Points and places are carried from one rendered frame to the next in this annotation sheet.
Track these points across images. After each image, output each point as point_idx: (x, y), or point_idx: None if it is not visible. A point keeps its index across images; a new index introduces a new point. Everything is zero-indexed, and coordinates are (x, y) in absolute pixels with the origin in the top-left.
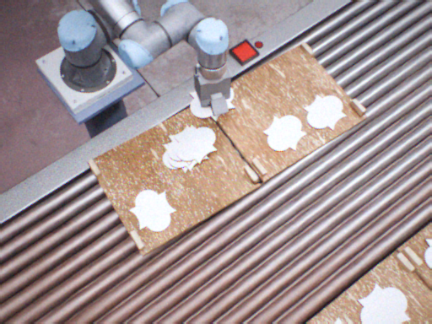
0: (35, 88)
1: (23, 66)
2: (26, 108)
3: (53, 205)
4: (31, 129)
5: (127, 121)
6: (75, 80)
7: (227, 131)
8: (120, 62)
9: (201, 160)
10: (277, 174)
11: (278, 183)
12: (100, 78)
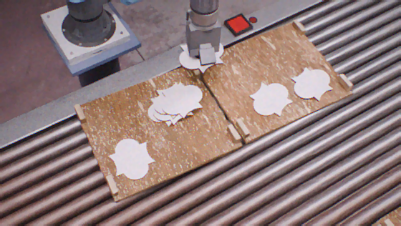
0: (44, 60)
1: (36, 40)
2: (32, 77)
3: (34, 145)
4: (34, 96)
5: (119, 75)
6: (74, 34)
7: (214, 92)
8: (119, 23)
9: (185, 115)
10: (260, 136)
11: (260, 146)
12: (99, 34)
